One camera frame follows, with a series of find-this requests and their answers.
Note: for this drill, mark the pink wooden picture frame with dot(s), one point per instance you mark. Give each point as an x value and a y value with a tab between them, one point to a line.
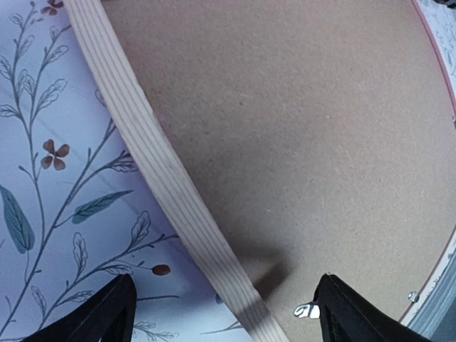
171	185

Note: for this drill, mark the brown cardboard backing board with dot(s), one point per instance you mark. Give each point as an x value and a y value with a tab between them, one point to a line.
303	142

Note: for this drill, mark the floral patterned table mat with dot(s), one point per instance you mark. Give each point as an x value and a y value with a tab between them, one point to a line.
226	155

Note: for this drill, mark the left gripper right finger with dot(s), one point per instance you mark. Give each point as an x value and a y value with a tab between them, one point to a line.
346	316

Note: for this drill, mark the bottom edge metal clip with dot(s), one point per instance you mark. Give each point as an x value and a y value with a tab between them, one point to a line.
413	296

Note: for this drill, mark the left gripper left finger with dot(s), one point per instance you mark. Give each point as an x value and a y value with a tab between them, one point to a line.
108	315

